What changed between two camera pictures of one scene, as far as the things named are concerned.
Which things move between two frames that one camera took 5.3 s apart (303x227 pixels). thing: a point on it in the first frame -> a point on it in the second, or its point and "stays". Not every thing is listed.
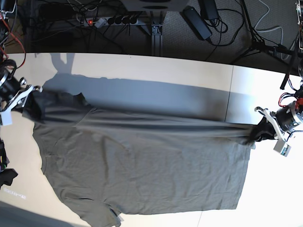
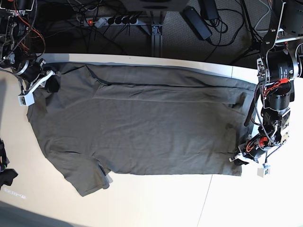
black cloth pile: x=6 y=174 stays
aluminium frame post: x=156 y=40 stays
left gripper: x=13 y=91 -> x=33 y=71
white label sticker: x=14 y=193 stays
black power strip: x=108 y=21 stays
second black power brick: x=208 y=10 stays
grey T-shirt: x=107 y=163 -> x=100 y=120
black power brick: x=196 y=22 stays
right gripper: x=285 y=119 -> x=251 y=148
